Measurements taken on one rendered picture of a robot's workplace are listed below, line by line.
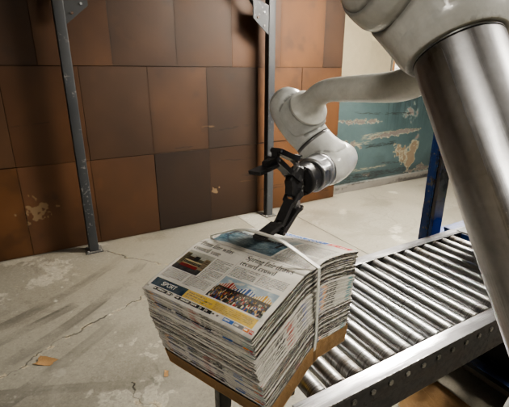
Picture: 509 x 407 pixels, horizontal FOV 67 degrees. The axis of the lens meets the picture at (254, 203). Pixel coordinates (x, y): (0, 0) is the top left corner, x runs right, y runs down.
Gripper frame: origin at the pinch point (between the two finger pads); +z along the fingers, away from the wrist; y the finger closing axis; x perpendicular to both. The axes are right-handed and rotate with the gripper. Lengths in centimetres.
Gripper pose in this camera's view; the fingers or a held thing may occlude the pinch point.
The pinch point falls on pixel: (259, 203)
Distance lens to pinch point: 79.6
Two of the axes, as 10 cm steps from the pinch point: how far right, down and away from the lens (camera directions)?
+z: -6.1, 3.3, -7.2
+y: 0.7, 9.3, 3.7
